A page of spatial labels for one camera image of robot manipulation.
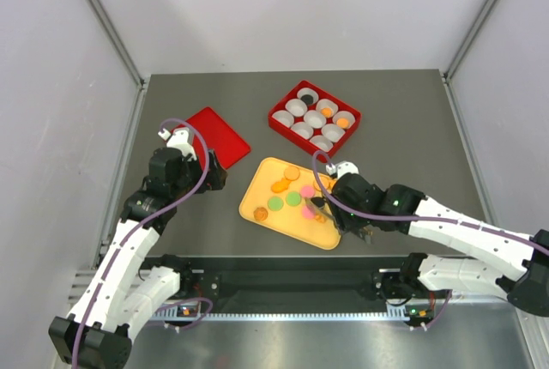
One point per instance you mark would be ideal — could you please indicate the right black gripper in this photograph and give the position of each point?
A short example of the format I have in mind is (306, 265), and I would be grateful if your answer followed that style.
(349, 224)

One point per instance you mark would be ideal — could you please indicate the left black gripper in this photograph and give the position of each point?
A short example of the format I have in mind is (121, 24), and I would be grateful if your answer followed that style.
(216, 175)

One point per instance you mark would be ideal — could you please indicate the black sandwich cookie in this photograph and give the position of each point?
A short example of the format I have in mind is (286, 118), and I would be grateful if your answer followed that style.
(307, 99)
(318, 202)

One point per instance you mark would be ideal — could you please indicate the orange swirl cookie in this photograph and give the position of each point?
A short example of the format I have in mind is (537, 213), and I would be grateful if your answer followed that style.
(260, 214)
(320, 218)

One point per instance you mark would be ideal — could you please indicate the small orange flower cookie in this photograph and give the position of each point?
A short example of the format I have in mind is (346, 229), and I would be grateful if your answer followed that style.
(327, 112)

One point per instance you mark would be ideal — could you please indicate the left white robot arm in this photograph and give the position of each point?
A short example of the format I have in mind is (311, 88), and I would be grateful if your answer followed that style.
(101, 327)

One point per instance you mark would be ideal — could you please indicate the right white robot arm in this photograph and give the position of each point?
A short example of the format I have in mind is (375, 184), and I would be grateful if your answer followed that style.
(496, 262)

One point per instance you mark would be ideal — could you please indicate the red flat lid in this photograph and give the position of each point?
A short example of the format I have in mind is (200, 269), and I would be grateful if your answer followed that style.
(227, 143)

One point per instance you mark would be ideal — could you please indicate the pink round cookie upper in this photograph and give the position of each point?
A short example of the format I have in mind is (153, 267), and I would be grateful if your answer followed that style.
(307, 191)

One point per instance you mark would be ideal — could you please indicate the pink round cookie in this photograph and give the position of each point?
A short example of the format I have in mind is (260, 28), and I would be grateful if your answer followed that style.
(307, 191)
(307, 213)

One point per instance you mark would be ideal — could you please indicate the pink round cookie lower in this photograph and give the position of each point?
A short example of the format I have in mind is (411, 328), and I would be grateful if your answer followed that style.
(307, 213)

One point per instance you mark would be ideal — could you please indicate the yellow tray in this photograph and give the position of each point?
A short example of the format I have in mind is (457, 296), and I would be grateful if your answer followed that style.
(288, 220)

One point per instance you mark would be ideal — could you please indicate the green round cookie right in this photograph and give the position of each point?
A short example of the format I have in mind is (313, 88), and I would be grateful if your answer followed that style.
(293, 199)

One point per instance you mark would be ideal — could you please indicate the green round cookie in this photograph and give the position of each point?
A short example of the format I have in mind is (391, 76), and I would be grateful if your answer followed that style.
(293, 199)
(275, 203)

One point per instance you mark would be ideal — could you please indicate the orange fish cookie left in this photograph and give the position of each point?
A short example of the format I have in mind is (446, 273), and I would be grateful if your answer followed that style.
(280, 185)

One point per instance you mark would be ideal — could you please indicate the green round cookie left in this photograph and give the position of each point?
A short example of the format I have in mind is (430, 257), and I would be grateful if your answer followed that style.
(275, 203)

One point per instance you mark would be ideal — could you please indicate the tan round cookie top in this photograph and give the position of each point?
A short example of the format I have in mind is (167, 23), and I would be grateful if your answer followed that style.
(291, 173)

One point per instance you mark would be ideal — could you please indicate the red compartment box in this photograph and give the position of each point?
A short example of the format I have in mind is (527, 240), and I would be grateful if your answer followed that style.
(298, 140)

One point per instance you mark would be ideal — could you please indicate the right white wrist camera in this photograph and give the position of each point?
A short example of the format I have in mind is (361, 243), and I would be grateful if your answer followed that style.
(340, 169)

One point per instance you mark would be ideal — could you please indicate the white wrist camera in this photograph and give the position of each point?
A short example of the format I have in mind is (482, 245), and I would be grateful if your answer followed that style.
(180, 139)
(340, 169)

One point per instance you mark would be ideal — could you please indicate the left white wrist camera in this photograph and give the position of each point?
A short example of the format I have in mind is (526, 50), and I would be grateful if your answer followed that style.
(180, 139)

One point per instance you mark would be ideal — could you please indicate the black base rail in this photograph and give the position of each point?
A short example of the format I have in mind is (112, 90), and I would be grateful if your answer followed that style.
(295, 285)

